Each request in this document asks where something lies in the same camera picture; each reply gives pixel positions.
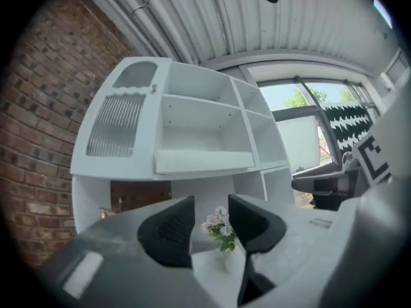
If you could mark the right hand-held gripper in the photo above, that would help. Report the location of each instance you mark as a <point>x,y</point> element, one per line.
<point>372,159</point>

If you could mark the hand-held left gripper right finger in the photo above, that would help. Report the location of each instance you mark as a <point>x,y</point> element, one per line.
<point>257,226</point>

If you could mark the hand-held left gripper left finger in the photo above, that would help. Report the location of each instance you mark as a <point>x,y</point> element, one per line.
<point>167,233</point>

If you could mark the white shelf unit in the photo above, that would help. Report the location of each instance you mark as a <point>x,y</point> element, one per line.
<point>199,130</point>

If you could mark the white cabinet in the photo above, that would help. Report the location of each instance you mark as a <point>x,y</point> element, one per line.
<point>208,268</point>

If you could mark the white flower bouquet vase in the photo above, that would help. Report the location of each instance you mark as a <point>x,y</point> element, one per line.
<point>221,226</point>

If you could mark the frosted white window panel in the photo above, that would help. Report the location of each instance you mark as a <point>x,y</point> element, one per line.
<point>297,140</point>

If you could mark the rows of black silhouette cutouts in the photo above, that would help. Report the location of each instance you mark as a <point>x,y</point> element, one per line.
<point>346,127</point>

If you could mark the white ceiling pipe bundle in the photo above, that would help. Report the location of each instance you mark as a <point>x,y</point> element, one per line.
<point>154,18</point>

